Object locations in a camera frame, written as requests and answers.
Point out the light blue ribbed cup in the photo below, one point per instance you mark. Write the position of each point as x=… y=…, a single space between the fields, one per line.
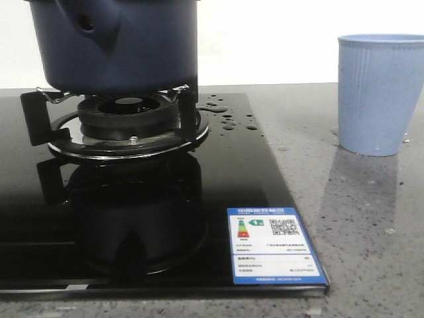
x=379 y=83

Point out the dark blue pot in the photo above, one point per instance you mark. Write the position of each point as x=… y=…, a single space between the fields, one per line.
x=99 y=47

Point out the black pot support grate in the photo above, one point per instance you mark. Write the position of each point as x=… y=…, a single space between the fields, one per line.
x=65 y=138

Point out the black glass gas stove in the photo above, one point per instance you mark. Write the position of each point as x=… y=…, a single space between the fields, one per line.
x=153 y=228

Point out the black gas burner head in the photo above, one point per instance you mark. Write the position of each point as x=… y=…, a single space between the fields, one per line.
x=114 y=117

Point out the blue energy label sticker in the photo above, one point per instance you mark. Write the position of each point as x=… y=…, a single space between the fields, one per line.
x=270 y=246

